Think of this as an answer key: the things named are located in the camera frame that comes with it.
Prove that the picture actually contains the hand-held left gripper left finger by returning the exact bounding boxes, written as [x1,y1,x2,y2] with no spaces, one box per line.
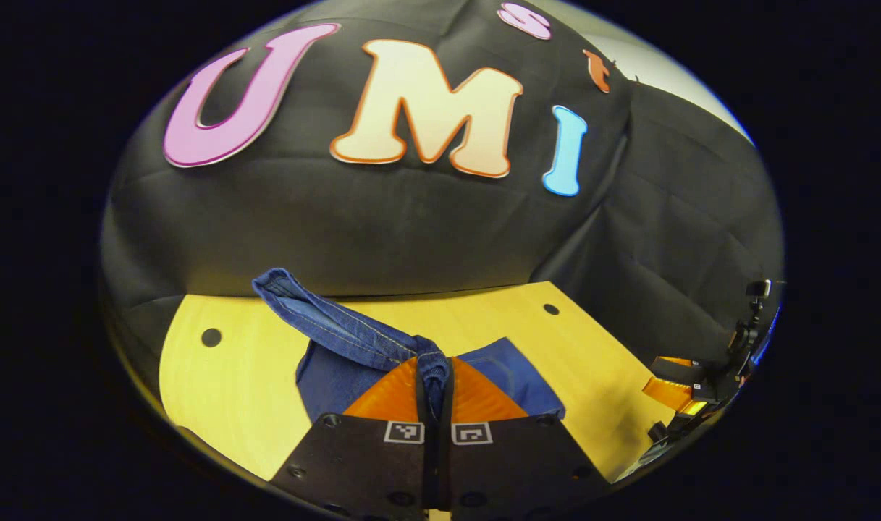
[269,356,432,520]

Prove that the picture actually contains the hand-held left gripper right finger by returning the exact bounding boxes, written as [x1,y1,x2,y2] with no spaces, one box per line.
[439,356,610,518]

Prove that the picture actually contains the blue jeans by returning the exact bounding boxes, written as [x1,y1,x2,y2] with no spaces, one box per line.
[252,268,566,424]

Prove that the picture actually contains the black backdrop cloth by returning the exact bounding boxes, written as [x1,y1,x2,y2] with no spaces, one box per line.
[100,0,785,377]

